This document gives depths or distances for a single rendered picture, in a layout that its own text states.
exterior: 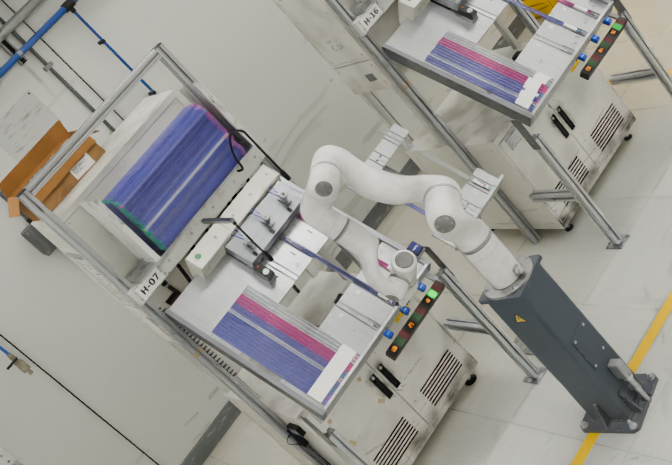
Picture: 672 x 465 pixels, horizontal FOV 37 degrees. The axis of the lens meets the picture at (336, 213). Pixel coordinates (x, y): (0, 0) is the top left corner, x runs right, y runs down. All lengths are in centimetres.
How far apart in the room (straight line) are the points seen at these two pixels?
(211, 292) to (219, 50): 208
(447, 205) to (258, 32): 277
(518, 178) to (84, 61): 224
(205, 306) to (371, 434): 85
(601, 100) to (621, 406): 168
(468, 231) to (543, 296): 37
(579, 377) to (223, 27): 294
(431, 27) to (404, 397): 155
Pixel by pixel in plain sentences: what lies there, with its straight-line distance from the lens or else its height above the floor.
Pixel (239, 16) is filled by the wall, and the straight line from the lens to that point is 566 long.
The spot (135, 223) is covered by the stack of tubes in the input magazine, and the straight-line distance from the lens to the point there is 370.
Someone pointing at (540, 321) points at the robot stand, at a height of 56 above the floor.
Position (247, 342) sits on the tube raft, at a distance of 368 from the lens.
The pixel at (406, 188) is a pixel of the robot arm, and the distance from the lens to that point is 318.
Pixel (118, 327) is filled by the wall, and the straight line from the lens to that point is 530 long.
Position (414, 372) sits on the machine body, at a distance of 415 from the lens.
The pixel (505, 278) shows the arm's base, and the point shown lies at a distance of 334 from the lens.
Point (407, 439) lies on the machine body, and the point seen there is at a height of 14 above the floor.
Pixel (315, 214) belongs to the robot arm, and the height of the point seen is 130.
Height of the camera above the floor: 249
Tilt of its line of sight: 22 degrees down
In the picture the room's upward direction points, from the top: 43 degrees counter-clockwise
